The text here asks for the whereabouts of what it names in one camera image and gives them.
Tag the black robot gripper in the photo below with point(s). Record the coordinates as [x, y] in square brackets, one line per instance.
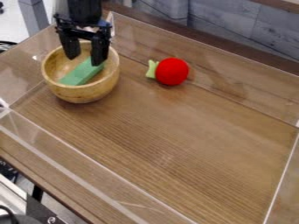
[71, 31]

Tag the green rectangular block stick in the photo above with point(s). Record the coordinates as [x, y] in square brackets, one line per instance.
[82, 73]

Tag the light wooden bowl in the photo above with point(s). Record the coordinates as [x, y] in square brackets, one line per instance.
[57, 65]

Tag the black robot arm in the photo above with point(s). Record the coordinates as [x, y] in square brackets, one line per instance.
[79, 21]

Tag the red felt tomato toy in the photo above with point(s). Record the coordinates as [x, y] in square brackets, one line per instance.
[170, 71]

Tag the black table leg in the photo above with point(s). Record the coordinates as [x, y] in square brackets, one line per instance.
[38, 193]

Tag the grey post at back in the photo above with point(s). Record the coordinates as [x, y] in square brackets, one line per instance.
[34, 15]

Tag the clear acrylic tray enclosure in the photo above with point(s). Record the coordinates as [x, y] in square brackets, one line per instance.
[201, 153]

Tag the black bracket with bolt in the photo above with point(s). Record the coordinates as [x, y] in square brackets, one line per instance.
[41, 212]

